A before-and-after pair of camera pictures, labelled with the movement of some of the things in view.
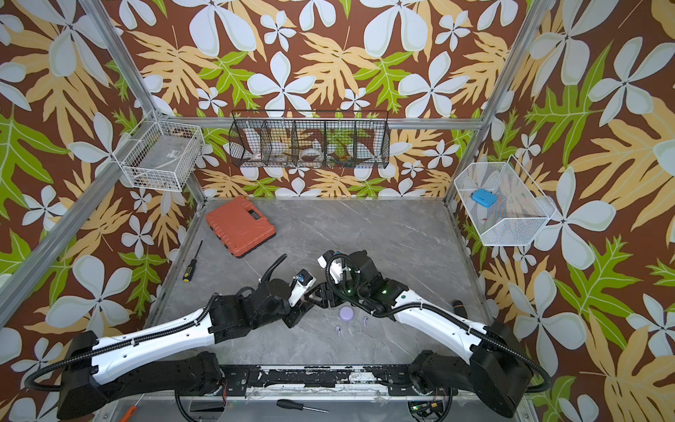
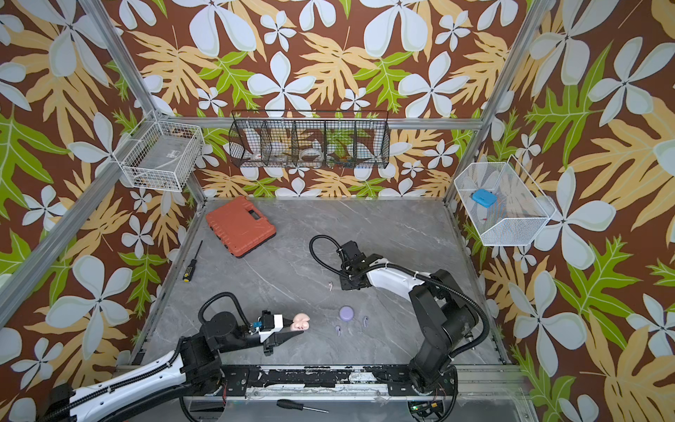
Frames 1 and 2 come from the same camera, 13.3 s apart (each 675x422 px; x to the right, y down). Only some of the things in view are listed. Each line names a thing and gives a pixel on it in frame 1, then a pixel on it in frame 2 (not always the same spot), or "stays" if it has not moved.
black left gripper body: (294, 314) → (267, 346)
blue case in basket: (484, 198) stays
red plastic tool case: (240, 226) stays
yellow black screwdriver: (190, 271) stays
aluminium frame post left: (134, 78) stays
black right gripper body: (337, 298) → (346, 280)
